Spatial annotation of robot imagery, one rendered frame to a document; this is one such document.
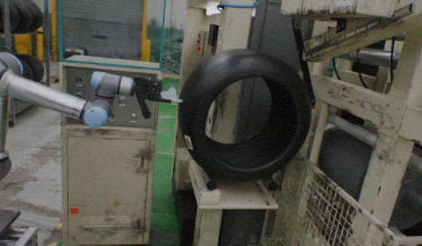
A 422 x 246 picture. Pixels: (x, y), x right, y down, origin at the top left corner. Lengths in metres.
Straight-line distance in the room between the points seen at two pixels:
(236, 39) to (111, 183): 1.16
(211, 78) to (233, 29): 0.43
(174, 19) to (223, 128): 8.79
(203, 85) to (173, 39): 9.05
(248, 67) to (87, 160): 1.20
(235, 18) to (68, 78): 1.00
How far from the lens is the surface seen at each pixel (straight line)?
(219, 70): 1.25
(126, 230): 2.28
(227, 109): 1.66
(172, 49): 10.29
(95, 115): 1.18
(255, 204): 1.49
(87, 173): 2.09
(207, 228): 1.96
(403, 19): 1.17
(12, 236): 1.56
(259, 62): 1.28
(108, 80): 1.30
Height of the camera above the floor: 1.54
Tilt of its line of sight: 17 degrees down
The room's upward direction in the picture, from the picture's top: 7 degrees clockwise
